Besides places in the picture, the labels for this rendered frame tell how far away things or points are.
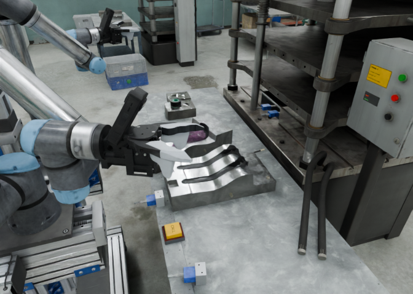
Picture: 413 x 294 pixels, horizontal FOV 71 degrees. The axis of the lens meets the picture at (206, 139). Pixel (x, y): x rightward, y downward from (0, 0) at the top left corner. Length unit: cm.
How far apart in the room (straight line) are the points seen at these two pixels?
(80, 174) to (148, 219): 177
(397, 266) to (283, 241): 134
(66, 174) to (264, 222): 87
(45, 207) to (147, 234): 138
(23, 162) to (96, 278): 112
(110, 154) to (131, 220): 186
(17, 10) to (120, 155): 84
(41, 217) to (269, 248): 80
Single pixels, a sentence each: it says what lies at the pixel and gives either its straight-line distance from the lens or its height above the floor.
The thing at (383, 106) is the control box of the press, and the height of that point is 125.
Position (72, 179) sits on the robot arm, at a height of 135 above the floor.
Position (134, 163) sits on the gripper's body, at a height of 141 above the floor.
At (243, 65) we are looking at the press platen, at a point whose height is 104.
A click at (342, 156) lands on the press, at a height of 79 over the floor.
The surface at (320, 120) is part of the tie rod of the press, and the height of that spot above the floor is 108.
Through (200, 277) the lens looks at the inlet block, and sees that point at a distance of 108.
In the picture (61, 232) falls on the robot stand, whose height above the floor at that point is 104.
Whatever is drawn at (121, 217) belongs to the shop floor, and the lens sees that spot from 250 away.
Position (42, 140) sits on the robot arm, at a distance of 64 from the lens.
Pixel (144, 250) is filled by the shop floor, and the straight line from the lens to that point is 225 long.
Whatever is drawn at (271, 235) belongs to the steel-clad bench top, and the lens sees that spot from 126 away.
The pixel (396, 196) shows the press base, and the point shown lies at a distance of 227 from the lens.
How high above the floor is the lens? 174
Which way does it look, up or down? 31 degrees down
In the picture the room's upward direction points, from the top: straight up
